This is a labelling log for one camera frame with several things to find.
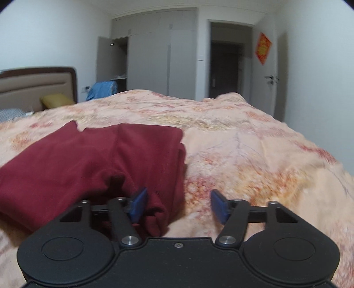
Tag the white wall socket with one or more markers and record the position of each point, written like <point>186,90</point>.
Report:
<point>85,89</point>

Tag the white room door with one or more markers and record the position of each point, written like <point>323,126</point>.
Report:
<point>265,97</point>

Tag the checkered pillow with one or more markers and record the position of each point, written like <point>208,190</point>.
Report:
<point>11,114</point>

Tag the red wall poster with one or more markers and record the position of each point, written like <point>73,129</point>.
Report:
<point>263,48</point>

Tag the dark red sweater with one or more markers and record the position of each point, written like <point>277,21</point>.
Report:
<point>69,166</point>

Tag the yellow pillow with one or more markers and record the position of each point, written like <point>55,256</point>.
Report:
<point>56,101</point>

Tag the floral peach blanket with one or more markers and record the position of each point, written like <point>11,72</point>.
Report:
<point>249,144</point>

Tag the dark hallway door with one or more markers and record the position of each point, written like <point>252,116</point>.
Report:
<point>224,72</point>

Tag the grey wardrobe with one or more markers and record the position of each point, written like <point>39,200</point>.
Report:
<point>149,61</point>

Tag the grey wardrobe door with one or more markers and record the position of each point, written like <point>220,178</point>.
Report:
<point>104,61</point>

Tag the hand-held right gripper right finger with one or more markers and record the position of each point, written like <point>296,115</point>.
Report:
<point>220,207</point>

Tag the beige bed headboard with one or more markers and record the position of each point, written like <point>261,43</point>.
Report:
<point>27,85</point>

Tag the blue garment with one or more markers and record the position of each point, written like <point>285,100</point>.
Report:
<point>101,90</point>

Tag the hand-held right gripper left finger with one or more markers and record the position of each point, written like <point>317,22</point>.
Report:
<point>138,206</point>

